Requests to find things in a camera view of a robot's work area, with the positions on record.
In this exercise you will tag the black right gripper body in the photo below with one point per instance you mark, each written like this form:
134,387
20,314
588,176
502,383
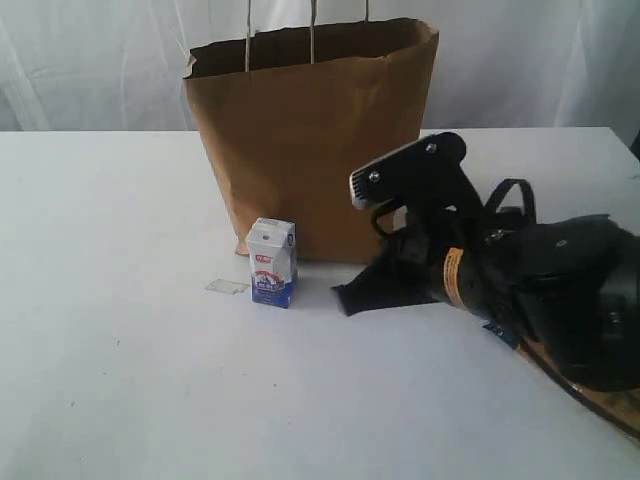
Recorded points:
459,252

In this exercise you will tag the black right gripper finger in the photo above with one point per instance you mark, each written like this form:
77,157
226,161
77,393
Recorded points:
425,174
393,279

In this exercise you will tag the small blue white milk carton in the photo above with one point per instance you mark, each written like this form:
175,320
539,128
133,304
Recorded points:
271,245

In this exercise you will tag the spaghetti packet with Italian flag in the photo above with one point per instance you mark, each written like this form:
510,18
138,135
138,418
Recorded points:
620,409

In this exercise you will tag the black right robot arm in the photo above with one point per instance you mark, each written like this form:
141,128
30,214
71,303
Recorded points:
571,286

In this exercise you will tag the brown paper shopping bag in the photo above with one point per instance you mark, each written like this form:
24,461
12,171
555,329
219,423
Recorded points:
286,115

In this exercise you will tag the white backdrop curtain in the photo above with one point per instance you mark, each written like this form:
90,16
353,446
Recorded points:
118,65

